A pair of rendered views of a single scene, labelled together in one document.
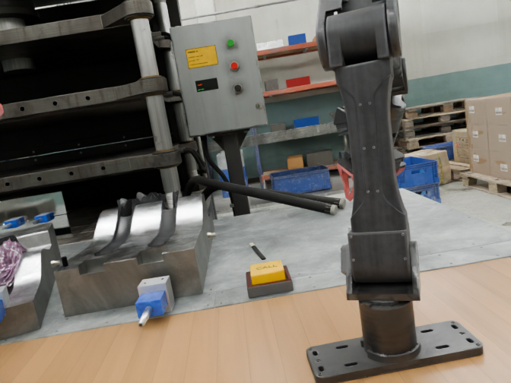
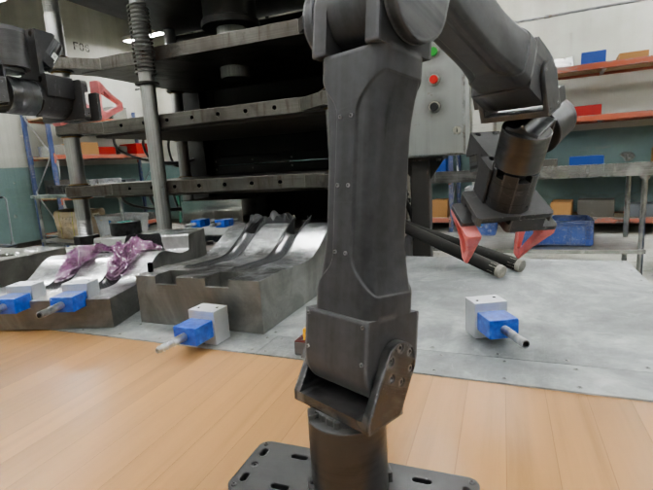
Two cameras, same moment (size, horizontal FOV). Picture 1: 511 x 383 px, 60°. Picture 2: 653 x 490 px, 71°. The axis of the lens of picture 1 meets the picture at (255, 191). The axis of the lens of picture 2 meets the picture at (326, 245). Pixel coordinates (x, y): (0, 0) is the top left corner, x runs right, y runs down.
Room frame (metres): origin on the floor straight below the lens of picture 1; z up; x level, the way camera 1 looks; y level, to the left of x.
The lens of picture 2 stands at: (0.18, -0.26, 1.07)
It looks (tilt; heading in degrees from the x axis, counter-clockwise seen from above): 10 degrees down; 24
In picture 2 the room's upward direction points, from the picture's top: 3 degrees counter-clockwise
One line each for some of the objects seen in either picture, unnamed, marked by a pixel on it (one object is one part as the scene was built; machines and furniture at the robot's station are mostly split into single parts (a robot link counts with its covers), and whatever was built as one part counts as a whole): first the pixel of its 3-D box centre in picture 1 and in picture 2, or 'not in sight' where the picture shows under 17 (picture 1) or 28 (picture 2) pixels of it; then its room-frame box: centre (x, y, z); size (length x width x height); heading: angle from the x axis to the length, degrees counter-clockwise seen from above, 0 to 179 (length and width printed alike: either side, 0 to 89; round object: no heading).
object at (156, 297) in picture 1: (150, 306); (189, 333); (0.70, 0.20, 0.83); 0.13 x 0.05 x 0.05; 179
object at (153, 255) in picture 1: (153, 261); (224, 286); (0.81, 0.21, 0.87); 0.05 x 0.05 x 0.04; 1
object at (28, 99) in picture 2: not in sight; (15, 91); (0.68, 0.48, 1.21); 0.07 x 0.06 x 0.07; 3
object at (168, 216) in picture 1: (141, 218); (257, 238); (1.02, 0.27, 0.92); 0.35 x 0.16 x 0.09; 1
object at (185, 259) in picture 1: (151, 236); (266, 259); (1.03, 0.26, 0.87); 0.50 x 0.26 x 0.14; 1
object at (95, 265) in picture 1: (96, 270); (175, 283); (0.80, 0.32, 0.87); 0.05 x 0.05 x 0.04; 1
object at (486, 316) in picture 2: not in sight; (500, 327); (0.84, -0.23, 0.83); 0.13 x 0.05 x 0.05; 30
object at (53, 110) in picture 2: not in sight; (51, 100); (0.74, 0.48, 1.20); 0.10 x 0.07 x 0.07; 93
